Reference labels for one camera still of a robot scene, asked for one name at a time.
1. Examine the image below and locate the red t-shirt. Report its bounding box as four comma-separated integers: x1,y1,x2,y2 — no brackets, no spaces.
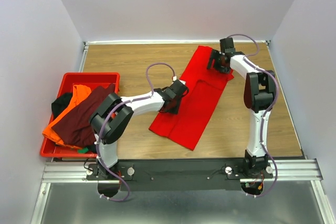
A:
149,46,234,150

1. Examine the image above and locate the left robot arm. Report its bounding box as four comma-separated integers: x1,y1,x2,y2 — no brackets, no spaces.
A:
89,79,189,179

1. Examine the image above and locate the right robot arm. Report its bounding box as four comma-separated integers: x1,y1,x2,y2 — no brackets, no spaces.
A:
207,36,279,178

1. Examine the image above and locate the red plastic bin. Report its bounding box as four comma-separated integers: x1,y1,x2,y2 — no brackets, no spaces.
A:
40,72,120,158

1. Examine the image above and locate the orange t-shirt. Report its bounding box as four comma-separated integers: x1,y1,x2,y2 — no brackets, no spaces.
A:
42,84,91,150

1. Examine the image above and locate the maroon t-shirt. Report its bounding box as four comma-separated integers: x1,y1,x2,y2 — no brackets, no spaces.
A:
43,83,115,149

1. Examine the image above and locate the green cloth piece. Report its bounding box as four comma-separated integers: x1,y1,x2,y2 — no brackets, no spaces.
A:
77,147,89,154

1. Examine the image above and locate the black t-shirt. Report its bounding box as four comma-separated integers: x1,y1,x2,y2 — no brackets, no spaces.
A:
51,92,95,149

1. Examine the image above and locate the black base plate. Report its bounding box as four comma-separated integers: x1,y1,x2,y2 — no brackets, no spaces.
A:
87,158,273,196

